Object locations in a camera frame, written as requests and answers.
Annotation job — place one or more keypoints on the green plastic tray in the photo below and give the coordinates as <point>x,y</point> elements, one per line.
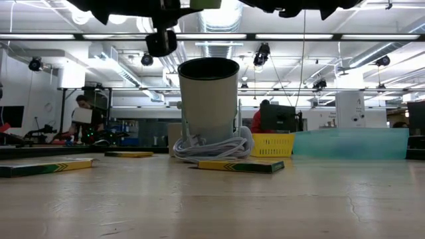
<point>348,144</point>

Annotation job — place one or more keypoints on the silver ventilation duct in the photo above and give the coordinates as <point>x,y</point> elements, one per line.
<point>219,49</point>

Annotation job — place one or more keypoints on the black computer monitor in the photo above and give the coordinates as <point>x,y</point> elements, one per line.
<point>11,116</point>
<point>277,117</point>
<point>416,117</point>

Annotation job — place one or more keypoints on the white round pillar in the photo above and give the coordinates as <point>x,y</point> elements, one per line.
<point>350,106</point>

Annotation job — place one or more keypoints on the yellow Crayola crayon box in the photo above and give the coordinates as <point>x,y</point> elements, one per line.
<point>43,167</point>
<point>239,166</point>
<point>129,154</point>

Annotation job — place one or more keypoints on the black background robot arm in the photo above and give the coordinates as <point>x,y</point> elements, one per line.
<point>40,132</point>

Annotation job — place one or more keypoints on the yellow plastic basket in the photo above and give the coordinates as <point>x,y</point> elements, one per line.
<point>272,145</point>

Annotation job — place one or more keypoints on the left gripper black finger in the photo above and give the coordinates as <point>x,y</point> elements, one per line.
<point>186,11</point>

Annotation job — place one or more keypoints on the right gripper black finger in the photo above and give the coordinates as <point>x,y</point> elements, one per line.
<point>262,4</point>

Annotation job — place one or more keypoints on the black ceiling spotlight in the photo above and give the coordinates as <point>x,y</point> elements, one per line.
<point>319,83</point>
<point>34,63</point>
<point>261,54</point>
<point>147,59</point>
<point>383,60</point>

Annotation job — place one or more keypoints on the white box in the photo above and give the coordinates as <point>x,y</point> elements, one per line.
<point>82,115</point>

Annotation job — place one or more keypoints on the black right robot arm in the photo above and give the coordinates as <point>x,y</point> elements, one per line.
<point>347,3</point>

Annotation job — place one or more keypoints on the person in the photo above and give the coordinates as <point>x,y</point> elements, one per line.
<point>88,131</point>
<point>400,125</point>
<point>257,123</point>

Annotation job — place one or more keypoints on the blue storage rack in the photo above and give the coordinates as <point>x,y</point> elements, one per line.
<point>129,141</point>

